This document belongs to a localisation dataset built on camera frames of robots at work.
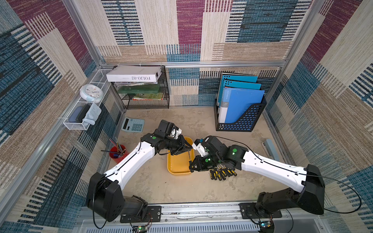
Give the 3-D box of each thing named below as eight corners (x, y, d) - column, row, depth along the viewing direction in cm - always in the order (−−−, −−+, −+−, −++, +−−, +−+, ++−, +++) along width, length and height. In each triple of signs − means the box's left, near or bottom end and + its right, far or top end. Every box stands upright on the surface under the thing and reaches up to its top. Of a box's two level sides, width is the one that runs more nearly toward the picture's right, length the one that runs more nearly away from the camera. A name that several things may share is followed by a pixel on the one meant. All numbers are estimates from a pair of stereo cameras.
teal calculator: (121, 132, 108) (119, 129, 105) (125, 120, 115) (124, 117, 112) (142, 132, 108) (141, 129, 105) (145, 119, 115) (144, 117, 112)
